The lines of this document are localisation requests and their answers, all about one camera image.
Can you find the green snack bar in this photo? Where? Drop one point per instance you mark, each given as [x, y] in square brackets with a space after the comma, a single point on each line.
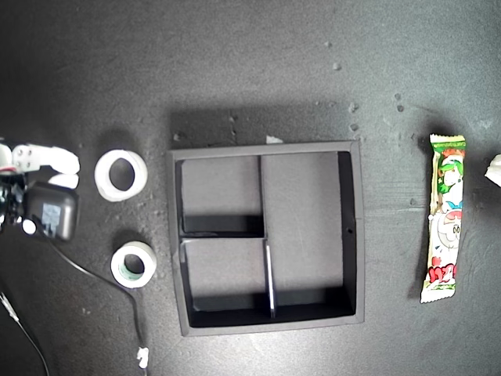
[446, 235]

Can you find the white tape roll green core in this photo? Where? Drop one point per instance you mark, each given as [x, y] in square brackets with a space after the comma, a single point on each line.
[150, 266]

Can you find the black compartment tray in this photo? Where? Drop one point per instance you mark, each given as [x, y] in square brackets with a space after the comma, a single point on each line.
[305, 196]

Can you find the small white paper scrap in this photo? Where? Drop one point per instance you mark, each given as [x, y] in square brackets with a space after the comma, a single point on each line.
[274, 139]

